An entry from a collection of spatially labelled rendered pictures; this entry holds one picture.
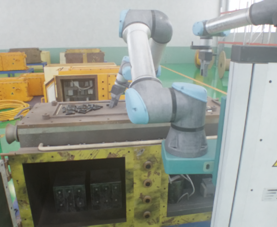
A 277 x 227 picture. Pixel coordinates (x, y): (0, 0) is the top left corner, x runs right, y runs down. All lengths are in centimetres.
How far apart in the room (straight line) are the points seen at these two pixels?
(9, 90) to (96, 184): 614
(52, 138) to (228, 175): 95
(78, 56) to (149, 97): 906
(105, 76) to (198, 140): 324
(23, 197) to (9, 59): 899
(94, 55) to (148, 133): 847
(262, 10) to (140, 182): 105
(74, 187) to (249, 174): 118
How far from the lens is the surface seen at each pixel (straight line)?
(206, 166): 84
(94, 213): 177
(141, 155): 135
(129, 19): 102
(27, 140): 142
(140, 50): 90
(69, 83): 413
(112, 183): 167
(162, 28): 106
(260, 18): 114
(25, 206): 155
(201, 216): 173
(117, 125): 134
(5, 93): 761
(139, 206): 154
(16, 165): 141
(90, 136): 136
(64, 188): 169
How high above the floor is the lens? 180
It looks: 18 degrees down
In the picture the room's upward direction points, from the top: straight up
